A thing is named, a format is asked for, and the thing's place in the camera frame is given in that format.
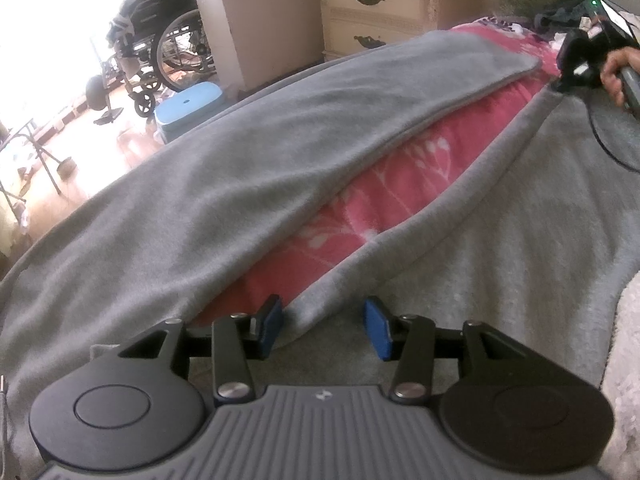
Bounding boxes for person's right hand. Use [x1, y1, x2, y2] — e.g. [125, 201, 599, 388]
[600, 47, 640, 108]

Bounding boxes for black floor fan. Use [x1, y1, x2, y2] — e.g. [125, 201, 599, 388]
[85, 75, 126, 126]

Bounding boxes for blue plastic stool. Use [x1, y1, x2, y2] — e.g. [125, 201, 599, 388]
[154, 83, 226, 143]

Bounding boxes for pink floral blanket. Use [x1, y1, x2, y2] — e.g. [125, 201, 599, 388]
[192, 10, 566, 326]

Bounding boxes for dark purple clothes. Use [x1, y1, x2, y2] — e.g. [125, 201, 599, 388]
[530, 10, 566, 36]

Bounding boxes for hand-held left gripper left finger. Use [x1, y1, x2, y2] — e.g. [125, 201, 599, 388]
[102, 294, 285, 406]

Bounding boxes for black wheelchair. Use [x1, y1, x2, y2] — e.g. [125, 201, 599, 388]
[105, 0, 216, 116]

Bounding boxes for cream nightstand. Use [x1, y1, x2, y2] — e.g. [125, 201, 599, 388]
[312, 0, 446, 63]

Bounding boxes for grey fleece pants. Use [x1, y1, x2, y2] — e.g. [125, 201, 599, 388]
[0, 27, 640, 480]

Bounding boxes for olive green cloth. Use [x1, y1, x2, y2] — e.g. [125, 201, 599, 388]
[495, 0, 548, 18]

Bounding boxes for white screen tablet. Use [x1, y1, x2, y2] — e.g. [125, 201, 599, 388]
[599, 0, 636, 41]

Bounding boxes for person's white fluffy clothing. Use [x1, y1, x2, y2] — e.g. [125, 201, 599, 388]
[597, 270, 640, 480]

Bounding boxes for black device with green light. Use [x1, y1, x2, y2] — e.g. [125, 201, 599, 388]
[542, 0, 601, 26]

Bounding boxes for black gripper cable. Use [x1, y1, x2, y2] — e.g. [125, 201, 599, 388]
[582, 91, 640, 173]

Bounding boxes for folding table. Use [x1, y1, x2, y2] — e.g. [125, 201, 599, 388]
[0, 117, 63, 206]

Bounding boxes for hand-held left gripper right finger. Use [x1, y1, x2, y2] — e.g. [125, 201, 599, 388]
[365, 296, 546, 403]

